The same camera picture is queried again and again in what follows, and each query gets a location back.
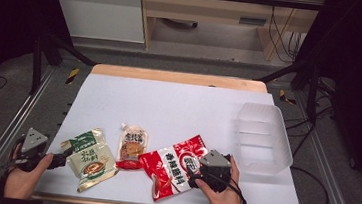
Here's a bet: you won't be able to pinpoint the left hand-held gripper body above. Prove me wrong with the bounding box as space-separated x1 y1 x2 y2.
11 125 54 175

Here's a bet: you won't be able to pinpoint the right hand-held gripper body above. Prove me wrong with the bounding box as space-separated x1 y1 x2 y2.
193 147 235 194

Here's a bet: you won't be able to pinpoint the red seasoning packet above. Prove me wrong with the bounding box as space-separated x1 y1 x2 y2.
133 128 213 204

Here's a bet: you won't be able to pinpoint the green seasoning packet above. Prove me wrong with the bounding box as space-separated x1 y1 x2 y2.
56 124 124 197

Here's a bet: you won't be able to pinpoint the clear plastic container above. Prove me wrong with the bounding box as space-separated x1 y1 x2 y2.
230 100 300 179

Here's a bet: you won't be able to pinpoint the beige spout pouch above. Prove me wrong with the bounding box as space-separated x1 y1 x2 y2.
114 122 151 173

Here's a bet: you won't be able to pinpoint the person's right hand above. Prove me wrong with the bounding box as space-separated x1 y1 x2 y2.
192 151 254 204

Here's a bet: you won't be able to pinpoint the person's left hand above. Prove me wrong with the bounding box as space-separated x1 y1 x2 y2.
3 148 56 203

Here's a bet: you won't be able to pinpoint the white table sheet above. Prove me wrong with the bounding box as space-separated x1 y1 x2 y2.
32 69 315 204

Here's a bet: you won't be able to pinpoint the yellow black tape strip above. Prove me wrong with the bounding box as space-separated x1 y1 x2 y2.
277 88 299 106
64 66 82 87

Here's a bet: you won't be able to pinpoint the black metal stand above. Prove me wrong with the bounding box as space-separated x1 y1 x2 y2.
28 30 100 102
253 51 324 127

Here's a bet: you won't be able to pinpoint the wooden table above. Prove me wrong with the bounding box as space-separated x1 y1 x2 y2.
30 58 309 204

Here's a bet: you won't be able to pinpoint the white cabinet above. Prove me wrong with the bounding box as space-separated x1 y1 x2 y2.
42 0 150 44

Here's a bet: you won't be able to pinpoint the wooden desk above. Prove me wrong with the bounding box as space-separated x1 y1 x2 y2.
133 0 327 67

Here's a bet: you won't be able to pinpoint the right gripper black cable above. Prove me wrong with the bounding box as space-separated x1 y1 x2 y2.
188 171 252 204

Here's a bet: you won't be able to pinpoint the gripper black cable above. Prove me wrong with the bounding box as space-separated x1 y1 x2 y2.
0 138 24 200
188 171 252 204

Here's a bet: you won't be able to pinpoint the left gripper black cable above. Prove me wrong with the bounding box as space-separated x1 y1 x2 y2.
0 138 24 200

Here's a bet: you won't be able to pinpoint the black desk cables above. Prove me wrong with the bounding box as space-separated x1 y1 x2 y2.
264 0 306 65

